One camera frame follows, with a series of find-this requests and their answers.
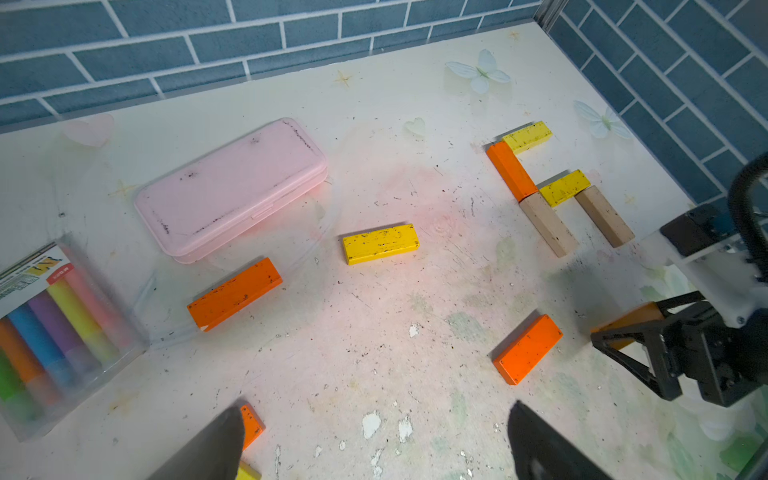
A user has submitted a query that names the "pink pencil case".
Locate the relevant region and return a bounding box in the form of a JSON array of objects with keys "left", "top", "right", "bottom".
[{"left": 134, "top": 117, "right": 328, "bottom": 264}]

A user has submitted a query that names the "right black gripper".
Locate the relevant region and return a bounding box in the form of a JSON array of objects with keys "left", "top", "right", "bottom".
[{"left": 591, "top": 291, "right": 767, "bottom": 407}]

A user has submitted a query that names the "colourful marker box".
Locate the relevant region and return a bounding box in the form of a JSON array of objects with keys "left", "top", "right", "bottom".
[{"left": 1, "top": 238, "right": 148, "bottom": 442}]

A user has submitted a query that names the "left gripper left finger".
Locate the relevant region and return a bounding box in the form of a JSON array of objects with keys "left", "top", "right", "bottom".
[{"left": 149, "top": 406, "right": 245, "bottom": 480}]

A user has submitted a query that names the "light orange block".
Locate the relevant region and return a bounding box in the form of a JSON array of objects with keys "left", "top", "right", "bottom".
[{"left": 592, "top": 302, "right": 665, "bottom": 350}]

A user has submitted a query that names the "orange block low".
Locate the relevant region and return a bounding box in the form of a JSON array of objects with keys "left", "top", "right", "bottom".
[{"left": 493, "top": 315, "right": 563, "bottom": 385}]

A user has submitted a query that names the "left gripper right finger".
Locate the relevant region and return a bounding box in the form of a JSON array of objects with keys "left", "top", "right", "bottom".
[{"left": 507, "top": 401, "right": 610, "bottom": 480}]

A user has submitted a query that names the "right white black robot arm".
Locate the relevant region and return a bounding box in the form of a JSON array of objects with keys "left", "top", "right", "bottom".
[{"left": 591, "top": 154, "right": 767, "bottom": 407}]

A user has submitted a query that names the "wooden block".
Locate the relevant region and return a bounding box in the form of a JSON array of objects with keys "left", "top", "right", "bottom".
[{"left": 520, "top": 192, "right": 579, "bottom": 258}]

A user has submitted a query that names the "yellow block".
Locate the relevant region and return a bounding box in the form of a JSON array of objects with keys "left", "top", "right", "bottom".
[
  {"left": 537, "top": 170, "right": 591, "bottom": 208},
  {"left": 342, "top": 224, "right": 420, "bottom": 265},
  {"left": 502, "top": 121, "right": 552, "bottom": 155},
  {"left": 235, "top": 462, "right": 262, "bottom": 480}
]

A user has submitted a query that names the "wooden block low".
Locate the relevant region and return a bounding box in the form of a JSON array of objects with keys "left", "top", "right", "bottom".
[{"left": 575, "top": 185, "right": 635, "bottom": 248}]

